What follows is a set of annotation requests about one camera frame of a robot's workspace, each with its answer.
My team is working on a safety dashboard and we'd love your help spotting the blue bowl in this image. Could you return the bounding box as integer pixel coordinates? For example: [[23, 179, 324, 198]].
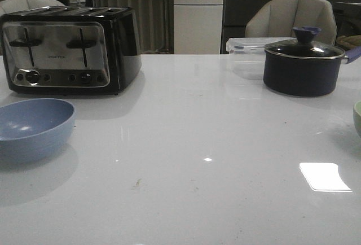
[[1, 98, 76, 163]]

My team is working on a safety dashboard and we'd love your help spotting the clear plastic container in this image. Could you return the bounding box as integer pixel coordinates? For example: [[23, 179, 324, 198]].
[[226, 37, 294, 80]]

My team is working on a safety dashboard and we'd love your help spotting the white refrigerator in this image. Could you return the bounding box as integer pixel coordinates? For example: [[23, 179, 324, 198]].
[[174, 0, 223, 54]]

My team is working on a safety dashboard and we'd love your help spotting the dark blue saucepan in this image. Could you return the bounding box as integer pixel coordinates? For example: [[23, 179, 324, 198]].
[[263, 47, 360, 97]]

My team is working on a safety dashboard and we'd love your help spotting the black and chrome toaster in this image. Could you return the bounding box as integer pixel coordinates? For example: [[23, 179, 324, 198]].
[[1, 6, 142, 95]]

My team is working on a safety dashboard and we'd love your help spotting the beige armchair right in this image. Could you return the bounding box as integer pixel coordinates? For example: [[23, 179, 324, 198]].
[[245, 0, 337, 45]]

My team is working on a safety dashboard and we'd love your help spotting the beige armchair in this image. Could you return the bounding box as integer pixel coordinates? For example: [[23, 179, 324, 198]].
[[245, 0, 337, 45], [1, 0, 64, 16]]

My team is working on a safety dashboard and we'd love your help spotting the glass pot lid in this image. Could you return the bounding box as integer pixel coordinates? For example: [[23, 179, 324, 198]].
[[265, 27, 345, 59]]

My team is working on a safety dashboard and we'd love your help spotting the green bowl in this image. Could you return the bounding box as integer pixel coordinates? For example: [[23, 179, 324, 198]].
[[353, 101, 361, 137]]

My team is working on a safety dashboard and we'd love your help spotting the beige armchair left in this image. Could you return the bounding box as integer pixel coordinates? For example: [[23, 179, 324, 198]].
[[1, 0, 64, 16]]

